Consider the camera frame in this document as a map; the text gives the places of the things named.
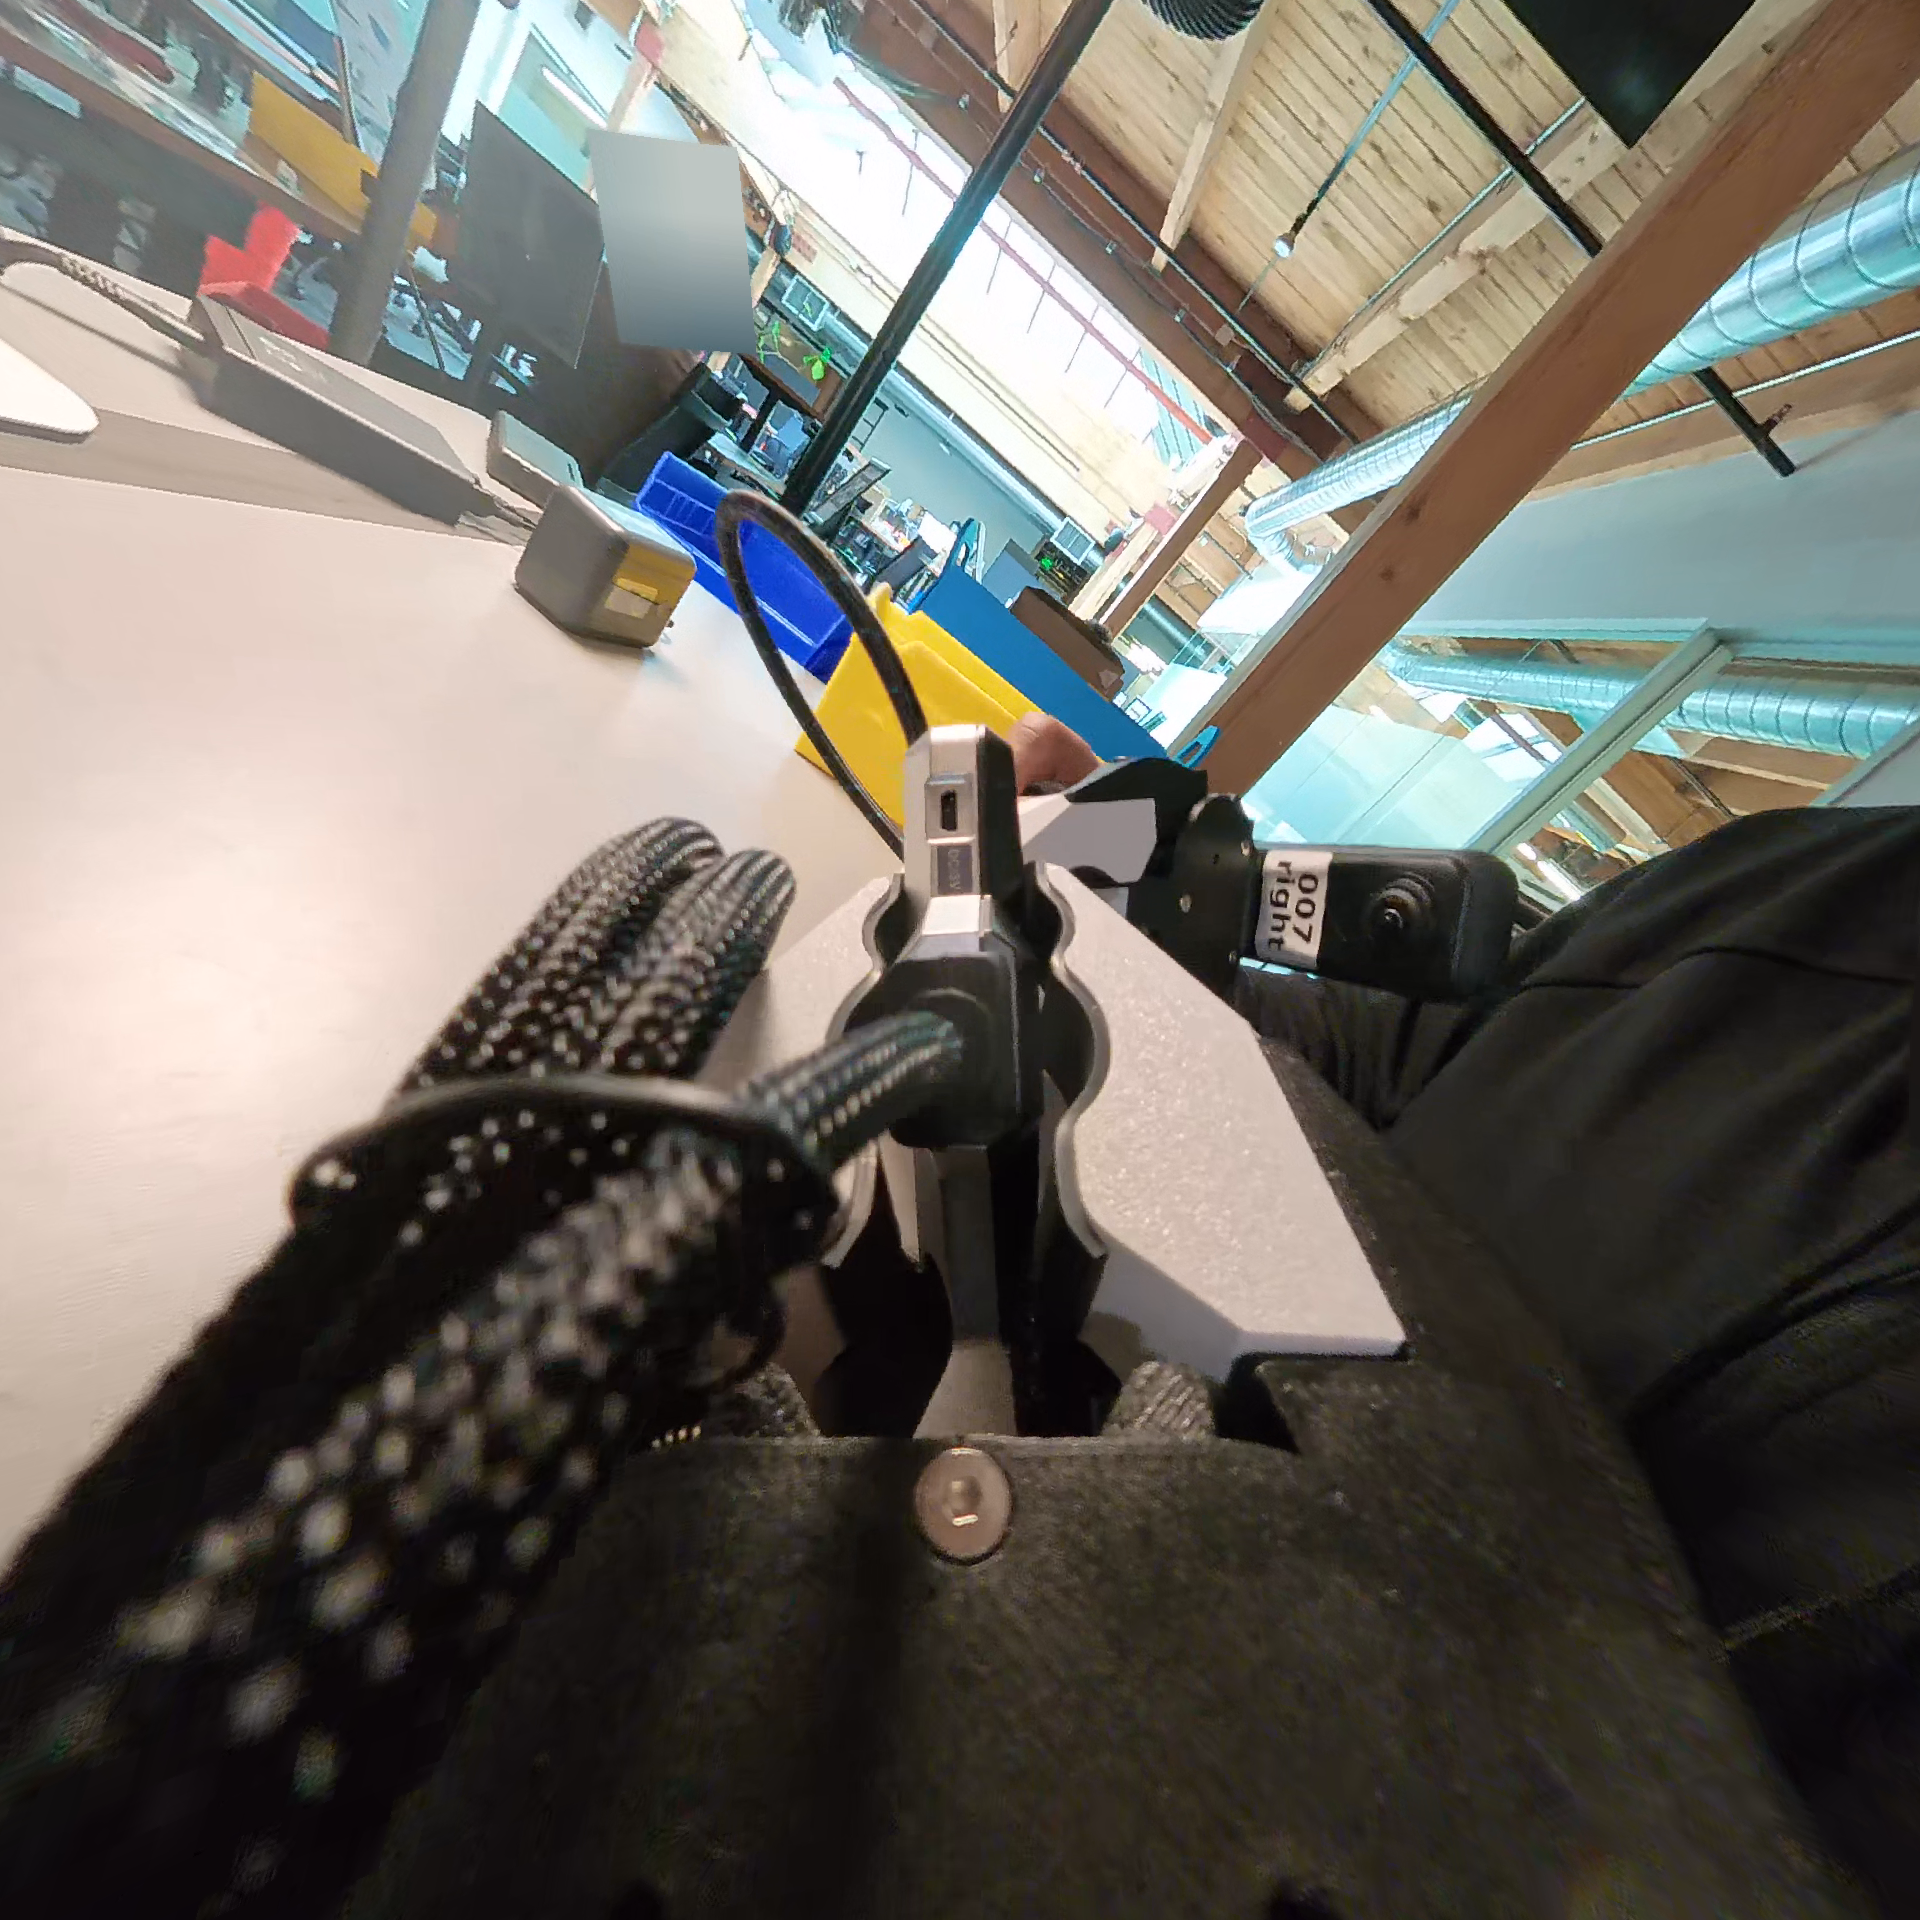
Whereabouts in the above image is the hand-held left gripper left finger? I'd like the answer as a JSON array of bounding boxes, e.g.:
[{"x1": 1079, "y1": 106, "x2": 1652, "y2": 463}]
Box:
[{"x1": 703, "y1": 877, "x2": 908, "y2": 1395}]

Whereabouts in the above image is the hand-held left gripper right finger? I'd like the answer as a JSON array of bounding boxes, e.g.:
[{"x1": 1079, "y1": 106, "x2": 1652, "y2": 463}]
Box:
[{"x1": 1035, "y1": 863, "x2": 1413, "y2": 1395}]

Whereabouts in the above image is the black hdmi switch box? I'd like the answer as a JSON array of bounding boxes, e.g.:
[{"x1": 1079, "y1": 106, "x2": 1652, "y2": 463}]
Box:
[{"x1": 0, "y1": 726, "x2": 1060, "y2": 1920}]

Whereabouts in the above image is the yellow storage bin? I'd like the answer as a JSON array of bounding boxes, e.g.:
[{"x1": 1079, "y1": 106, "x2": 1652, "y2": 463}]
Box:
[
  {"x1": 245, "y1": 76, "x2": 437, "y2": 251},
  {"x1": 794, "y1": 586, "x2": 1052, "y2": 783}
]

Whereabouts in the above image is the blue storage bin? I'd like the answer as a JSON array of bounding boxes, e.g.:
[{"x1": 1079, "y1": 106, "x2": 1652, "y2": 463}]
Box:
[{"x1": 638, "y1": 452, "x2": 857, "y2": 678}]

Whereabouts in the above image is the person's right forearm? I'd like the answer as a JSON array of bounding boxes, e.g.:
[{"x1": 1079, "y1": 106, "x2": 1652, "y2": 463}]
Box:
[{"x1": 1232, "y1": 957, "x2": 1592, "y2": 1135}]

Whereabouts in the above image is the large dark blue bin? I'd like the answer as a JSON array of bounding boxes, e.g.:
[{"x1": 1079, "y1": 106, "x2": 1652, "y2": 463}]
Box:
[{"x1": 914, "y1": 560, "x2": 1174, "y2": 767}]

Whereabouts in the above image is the person's black clothing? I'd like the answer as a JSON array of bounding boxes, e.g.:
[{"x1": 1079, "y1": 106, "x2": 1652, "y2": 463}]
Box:
[{"x1": 1380, "y1": 803, "x2": 1920, "y2": 1920}]

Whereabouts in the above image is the small grey charger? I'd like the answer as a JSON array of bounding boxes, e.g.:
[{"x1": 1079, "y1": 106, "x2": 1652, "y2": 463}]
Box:
[{"x1": 487, "y1": 415, "x2": 587, "y2": 506}]

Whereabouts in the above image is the black metal pole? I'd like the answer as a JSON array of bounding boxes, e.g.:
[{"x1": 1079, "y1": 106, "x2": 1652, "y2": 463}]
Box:
[{"x1": 778, "y1": 0, "x2": 1120, "y2": 515}]

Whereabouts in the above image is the black power adapter brick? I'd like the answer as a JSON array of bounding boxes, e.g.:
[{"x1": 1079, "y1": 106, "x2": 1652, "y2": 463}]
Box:
[{"x1": 0, "y1": 227, "x2": 500, "y2": 526}]

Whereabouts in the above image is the black monitor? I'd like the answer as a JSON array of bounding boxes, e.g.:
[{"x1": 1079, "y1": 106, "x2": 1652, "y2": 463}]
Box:
[{"x1": 451, "y1": 106, "x2": 604, "y2": 376}]

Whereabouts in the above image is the red storage bin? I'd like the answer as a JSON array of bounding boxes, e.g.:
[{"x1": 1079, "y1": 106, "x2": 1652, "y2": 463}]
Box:
[{"x1": 198, "y1": 204, "x2": 306, "y2": 297}]

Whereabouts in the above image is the silver ventilation duct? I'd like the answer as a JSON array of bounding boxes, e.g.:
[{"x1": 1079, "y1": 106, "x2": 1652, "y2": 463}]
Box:
[
  {"x1": 1247, "y1": 141, "x2": 1920, "y2": 543},
  {"x1": 1396, "y1": 647, "x2": 1920, "y2": 763}
]

